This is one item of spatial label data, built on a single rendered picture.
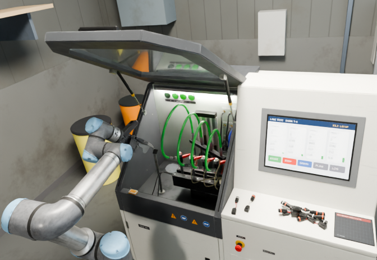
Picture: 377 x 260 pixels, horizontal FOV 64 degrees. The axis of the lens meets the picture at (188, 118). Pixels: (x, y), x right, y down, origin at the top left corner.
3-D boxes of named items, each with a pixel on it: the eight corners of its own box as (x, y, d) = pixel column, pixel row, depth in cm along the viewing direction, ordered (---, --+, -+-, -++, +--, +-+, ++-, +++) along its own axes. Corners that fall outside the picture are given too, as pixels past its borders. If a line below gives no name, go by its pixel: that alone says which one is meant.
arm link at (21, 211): (106, 265, 135) (23, 235, 92) (79, 258, 140) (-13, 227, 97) (115, 237, 141) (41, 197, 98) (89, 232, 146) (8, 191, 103)
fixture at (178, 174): (174, 194, 196) (171, 174, 189) (181, 184, 204) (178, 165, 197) (224, 205, 182) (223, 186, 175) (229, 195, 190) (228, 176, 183)
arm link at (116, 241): (124, 276, 127) (118, 254, 121) (97, 269, 132) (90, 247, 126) (137, 252, 137) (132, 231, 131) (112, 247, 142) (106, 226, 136)
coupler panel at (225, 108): (221, 146, 200) (218, 104, 186) (223, 144, 203) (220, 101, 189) (239, 149, 195) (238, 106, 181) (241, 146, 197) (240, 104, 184)
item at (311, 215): (276, 218, 149) (276, 210, 147) (280, 204, 158) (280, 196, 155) (326, 231, 139) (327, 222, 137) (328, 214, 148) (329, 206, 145)
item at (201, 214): (124, 211, 192) (119, 191, 185) (128, 206, 196) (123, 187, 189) (215, 237, 166) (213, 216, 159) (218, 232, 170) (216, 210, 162)
